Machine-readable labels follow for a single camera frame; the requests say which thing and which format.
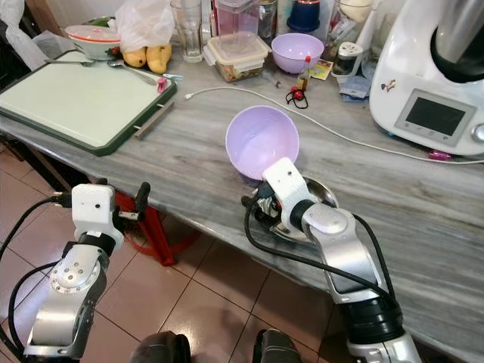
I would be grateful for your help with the large purple plastic bowl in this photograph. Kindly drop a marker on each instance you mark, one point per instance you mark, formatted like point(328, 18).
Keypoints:
point(259, 138)

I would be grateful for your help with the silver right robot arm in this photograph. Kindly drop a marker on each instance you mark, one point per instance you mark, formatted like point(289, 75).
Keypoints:
point(355, 257)

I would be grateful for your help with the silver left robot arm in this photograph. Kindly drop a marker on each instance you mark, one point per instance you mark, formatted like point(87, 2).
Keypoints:
point(64, 295)

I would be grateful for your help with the green-rimmed white cutting board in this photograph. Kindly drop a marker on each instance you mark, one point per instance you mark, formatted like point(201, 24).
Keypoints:
point(79, 102)

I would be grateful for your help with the red black key fob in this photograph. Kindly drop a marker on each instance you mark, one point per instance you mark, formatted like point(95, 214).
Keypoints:
point(296, 95)

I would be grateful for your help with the small pink clip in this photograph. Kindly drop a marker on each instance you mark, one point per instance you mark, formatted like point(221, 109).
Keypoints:
point(162, 84)

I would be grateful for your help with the metal spoon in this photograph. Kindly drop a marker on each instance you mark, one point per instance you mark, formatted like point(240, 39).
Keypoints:
point(132, 72)
point(79, 62)

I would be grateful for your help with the small red-capped bottle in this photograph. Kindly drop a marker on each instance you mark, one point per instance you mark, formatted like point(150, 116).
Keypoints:
point(305, 76)

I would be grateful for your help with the black left robot foot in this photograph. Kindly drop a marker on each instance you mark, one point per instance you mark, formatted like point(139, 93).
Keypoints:
point(160, 348)

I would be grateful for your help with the red-rimmed ceramic bowl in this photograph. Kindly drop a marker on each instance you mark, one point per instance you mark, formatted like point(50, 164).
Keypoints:
point(93, 41)

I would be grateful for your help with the small yellow packet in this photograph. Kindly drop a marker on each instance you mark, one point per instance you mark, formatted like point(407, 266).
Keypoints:
point(321, 69)

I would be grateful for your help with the clear lidded food container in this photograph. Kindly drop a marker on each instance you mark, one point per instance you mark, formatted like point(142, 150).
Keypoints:
point(237, 53)

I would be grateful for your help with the small purple plastic bowl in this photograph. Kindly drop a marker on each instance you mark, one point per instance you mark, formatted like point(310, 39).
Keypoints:
point(296, 53)

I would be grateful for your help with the translucent white plastic bag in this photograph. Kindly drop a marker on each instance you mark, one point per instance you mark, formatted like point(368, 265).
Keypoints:
point(144, 23)

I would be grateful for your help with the crumpled white plastic bag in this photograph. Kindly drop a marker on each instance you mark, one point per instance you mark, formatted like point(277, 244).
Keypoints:
point(19, 34)

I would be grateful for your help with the clear drinking glass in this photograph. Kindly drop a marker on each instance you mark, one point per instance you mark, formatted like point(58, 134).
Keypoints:
point(187, 30)

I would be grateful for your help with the small pink plug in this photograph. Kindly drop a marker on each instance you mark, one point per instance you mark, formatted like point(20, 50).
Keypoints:
point(440, 155)

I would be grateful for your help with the clear plastic jug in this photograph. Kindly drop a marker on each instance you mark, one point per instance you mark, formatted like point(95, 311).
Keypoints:
point(238, 17)

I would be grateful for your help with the white kitchen cooking machine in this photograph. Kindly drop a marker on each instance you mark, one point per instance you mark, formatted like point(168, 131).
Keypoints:
point(404, 68)

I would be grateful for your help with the dark blue jar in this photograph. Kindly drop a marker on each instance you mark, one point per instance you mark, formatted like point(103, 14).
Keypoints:
point(305, 15)

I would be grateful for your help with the cream round bowl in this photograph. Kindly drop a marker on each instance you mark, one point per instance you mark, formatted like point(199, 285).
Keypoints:
point(356, 9)

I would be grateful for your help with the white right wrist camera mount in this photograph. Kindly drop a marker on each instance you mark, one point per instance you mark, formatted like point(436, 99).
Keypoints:
point(289, 189)

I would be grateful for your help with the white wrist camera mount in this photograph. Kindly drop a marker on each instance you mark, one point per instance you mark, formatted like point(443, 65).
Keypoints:
point(94, 212)
point(289, 189)

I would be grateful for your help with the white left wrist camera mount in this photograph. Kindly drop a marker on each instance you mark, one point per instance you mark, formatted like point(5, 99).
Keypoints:
point(94, 212)

